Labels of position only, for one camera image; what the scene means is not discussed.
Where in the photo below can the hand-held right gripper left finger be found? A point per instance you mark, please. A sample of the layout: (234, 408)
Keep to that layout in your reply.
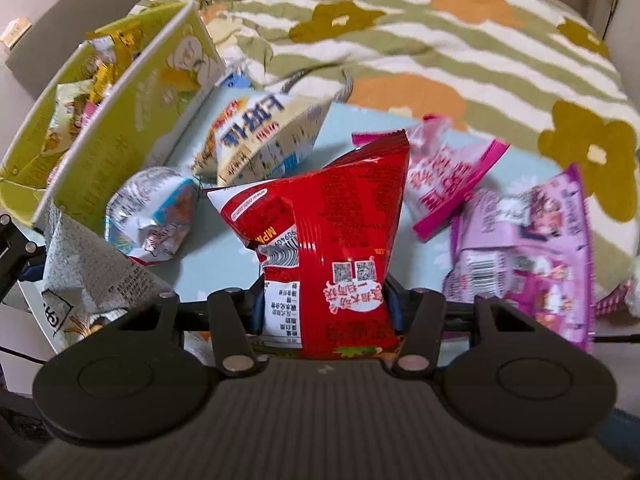
(231, 321)

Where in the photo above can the green cardboard box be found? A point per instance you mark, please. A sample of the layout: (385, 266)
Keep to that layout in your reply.
(130, 125)

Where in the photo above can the pink checked snack packet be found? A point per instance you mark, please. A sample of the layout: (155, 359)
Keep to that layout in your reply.
(617, 300)

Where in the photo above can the green white snack packet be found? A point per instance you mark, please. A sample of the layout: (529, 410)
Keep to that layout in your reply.
(67, 117)

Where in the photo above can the white blue orange snack packet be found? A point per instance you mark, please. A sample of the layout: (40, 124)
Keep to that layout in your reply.
(265, 135)

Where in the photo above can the small tan box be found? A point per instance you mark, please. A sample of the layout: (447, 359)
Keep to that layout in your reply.
(15, 31)

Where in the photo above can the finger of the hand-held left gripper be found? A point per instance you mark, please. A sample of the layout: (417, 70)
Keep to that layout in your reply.
(22, 252)

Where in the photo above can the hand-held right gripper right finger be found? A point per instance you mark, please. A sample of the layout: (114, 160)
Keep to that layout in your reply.
(422, 321)

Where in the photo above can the yellow snack packet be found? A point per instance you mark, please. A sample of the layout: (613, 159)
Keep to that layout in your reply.
(112, 47)

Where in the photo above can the purple snack packet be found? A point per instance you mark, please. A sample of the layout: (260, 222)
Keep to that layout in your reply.
(525, 260)

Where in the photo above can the grey bed headboard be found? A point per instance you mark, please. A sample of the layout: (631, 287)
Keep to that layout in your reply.
(75, 15)

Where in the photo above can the red snack packet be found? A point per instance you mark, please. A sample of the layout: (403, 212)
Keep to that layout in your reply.
(340, 240)

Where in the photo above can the light blue silver snack packet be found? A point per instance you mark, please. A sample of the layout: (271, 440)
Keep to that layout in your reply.
(150, 215)

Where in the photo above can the white potato chip packet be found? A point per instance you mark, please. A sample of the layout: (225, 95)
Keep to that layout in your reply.
(95, 270)

